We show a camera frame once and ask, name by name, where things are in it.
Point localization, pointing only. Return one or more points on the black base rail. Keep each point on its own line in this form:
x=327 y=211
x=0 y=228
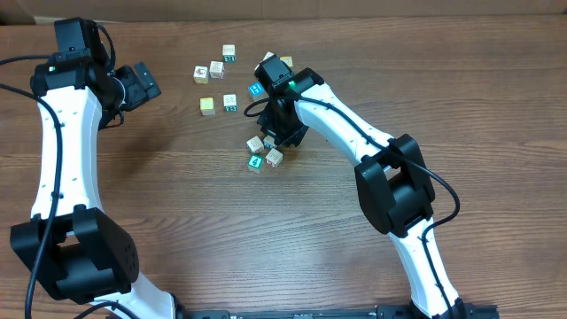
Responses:
x=466 y=311

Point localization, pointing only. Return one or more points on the white block blue P side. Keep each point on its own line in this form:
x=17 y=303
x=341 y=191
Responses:
x=269 y=142

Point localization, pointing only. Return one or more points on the white acorn picture block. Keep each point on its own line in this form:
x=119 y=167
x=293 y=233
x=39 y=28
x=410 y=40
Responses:
x=201 y=75

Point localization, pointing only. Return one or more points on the block with green R side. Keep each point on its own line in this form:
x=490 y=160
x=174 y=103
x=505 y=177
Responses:
x=229 y=53

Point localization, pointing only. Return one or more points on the blue letter H block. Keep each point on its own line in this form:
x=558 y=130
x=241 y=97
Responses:
x=256 y=91

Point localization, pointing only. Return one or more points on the yellow top wooden block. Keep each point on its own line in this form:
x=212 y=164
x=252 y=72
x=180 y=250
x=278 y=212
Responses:
x=206 y=106

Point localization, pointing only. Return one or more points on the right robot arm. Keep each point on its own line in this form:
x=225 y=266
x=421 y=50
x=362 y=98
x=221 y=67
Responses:
x=394 y=186

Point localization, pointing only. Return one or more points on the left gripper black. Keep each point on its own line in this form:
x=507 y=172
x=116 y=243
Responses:
x=134 y=84

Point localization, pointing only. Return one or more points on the white block plain top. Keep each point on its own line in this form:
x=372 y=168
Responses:
x=255 y=145

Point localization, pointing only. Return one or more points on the white block red letter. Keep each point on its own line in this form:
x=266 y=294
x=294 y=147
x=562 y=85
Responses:
x=217 y=70

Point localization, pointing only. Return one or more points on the yellow block upper right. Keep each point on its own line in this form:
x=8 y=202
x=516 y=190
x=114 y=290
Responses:
x=287 y=60

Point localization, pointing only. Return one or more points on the white block green side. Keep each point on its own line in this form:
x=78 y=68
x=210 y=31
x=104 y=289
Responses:
x=230 y=103

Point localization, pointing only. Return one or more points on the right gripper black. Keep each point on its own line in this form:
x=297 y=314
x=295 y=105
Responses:
x=286 y=133

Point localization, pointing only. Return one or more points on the teal number four block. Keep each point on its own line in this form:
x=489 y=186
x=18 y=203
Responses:
x=255 y=162

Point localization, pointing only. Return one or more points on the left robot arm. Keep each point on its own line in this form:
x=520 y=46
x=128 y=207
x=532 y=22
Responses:
x=71 y=247

